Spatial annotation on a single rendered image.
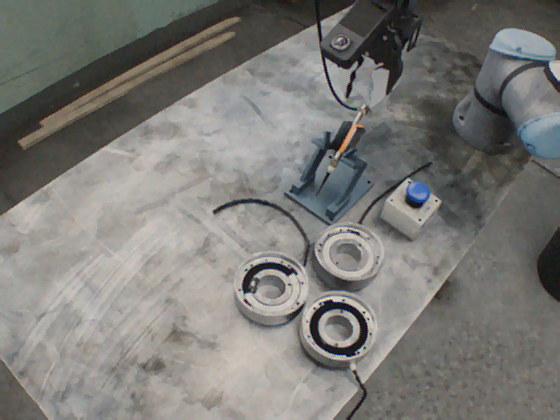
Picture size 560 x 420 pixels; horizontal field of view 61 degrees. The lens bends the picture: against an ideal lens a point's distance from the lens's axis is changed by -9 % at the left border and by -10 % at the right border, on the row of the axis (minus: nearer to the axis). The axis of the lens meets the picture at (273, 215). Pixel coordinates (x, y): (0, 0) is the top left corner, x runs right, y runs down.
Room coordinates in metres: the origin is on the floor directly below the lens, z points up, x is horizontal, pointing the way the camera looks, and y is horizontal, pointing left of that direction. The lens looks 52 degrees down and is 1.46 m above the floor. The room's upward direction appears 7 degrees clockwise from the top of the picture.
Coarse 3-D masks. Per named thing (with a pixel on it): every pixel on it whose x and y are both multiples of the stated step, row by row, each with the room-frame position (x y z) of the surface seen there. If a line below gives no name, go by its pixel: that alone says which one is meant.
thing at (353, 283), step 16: (336, 224) 0.48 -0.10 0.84; (352, 224) 0.49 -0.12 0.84; (320, 240) 0.46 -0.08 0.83; (352, 240) 0.47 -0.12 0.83; (368, 240) 0.47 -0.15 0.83; (320, 256) 0.43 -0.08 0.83; (336, 256) 0.43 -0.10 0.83; (352, 256) 0.46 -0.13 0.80; (320, 272) 0.41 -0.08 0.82; (368, 272) 0.41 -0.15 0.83; (352, 288) 0.39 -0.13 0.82
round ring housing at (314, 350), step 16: (352, 304) 0.36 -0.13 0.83; (368, 304) 0.35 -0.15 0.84; (304, 320) 0.32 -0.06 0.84; (320, 320) 0.33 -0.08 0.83; (336, 320) 0.34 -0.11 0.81; (352, 320) 0.33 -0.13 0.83; (304, 336) 0.29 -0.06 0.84; (352, 336) 0.31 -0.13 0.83; (368, 336) 0.31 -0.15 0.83; (320, 352) 0.27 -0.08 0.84; (368, 352) 0.29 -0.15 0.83
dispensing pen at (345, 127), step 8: (360, 112) 0.62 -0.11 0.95; (344, 120) 0.61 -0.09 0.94; (344, 128) 0.60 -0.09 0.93; (336, 136) 0.59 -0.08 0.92; (344, 136) 0.59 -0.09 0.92; (336, 144) 0.59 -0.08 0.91; (336, 152) 0.59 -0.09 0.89; (336, 160) 0.58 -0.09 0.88; (328, 168) 0.58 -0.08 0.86; (328, 176) 0.57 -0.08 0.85
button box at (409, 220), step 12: (408, 180) 0.59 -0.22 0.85; (396, 192) 0.56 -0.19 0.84; (396, 204) 0.54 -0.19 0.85; (408, 204) 0.54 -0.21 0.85; (420, 204) 0.54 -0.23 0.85; (432, 204) 0.55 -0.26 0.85; (384, 216) 0.54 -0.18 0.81; (396, 216) 0.53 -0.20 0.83; (408, 216) 0.52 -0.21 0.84; (420, 216) 0.52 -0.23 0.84; (432, 216) 0.55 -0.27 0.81; (396, 228) 0.52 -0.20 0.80; (408, 228) 0.51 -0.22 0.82; (420, 228) 0.51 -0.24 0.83
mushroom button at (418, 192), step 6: (408, 186) 0.55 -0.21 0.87; (414, 186) 0.55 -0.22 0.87; (420, 186) 0.55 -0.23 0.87; (426, 186) 0.56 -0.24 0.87; (408, 192) 0.54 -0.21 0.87; (414, 192) 0.54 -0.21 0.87; (420, 192) 0.54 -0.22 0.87; (426, 192) 0.54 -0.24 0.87; (414, 198) 0.53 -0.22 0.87; (420, 198) 0.53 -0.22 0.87; (426, 198) 0.53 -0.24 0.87
